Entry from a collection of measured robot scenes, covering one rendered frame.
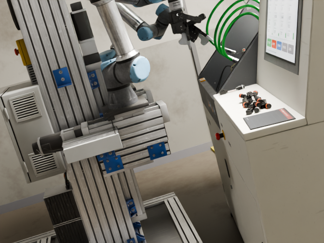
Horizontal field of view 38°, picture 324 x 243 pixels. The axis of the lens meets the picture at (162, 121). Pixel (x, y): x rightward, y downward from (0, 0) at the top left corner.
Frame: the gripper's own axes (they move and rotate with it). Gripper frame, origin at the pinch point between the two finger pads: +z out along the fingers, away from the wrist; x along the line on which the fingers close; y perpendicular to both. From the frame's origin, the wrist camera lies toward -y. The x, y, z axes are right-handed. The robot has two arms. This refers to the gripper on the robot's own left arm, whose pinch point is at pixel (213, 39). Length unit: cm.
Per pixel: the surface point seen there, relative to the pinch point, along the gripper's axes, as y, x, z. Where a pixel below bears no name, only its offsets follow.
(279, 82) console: 1, 64, 41
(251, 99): 13, 67, 35
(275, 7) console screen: -23, 59, 22
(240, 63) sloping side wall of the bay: 2.8, 29.5, 21.4
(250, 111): 16, 77, 37
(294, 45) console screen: -13, 83, 36
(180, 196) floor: 111, -95, 34
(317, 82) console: -6, 94, 50
